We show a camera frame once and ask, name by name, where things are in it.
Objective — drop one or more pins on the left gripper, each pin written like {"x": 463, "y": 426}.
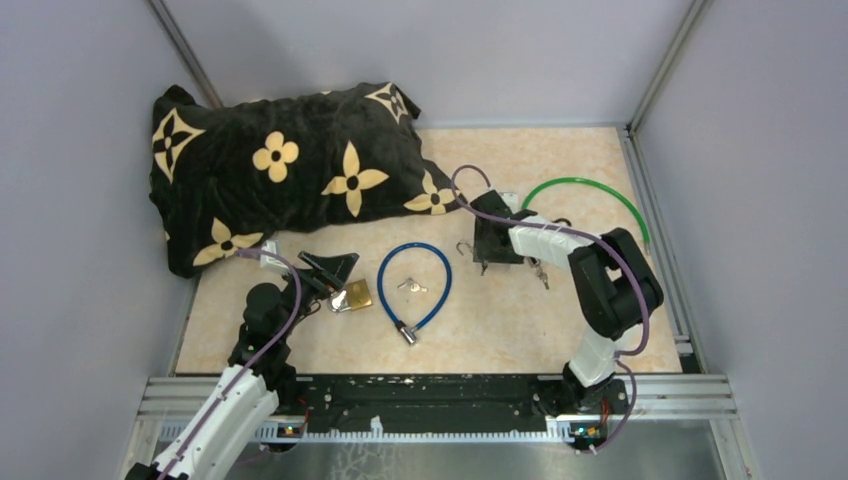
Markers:
{"x": 327, "y": 273}

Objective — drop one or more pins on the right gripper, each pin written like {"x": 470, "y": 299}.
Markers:
{"x": 482, "y": 252}

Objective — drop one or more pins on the large brass padlock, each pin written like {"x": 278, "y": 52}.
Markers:
{"x": 353, "y": 296}

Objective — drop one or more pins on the small brass padlock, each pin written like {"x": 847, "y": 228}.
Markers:
{"x": 465, "y": 248}

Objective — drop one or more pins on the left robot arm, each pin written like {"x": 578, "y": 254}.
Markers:
{"x": 258, "y": 377}

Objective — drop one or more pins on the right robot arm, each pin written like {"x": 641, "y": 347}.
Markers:
{"x": 616, "y": 289}

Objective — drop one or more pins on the green lock keys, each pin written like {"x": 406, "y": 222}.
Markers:
{"x": 539, "y": 272}

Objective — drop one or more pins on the black pillow with cream flowers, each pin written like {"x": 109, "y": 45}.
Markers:
{"x": 225, "y": 179}

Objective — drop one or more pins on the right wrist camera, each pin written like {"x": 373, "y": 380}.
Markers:
{"x": 511, "y": 199}

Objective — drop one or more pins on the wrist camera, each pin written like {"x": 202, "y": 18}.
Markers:
{"x": 269, "y": 258}
{"x": 511, "y": 199}

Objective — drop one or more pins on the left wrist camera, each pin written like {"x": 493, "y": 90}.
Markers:
{"x": 269, "y": 258}

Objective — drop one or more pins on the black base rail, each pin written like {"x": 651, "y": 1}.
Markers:
{"x": 495, "y": 408}

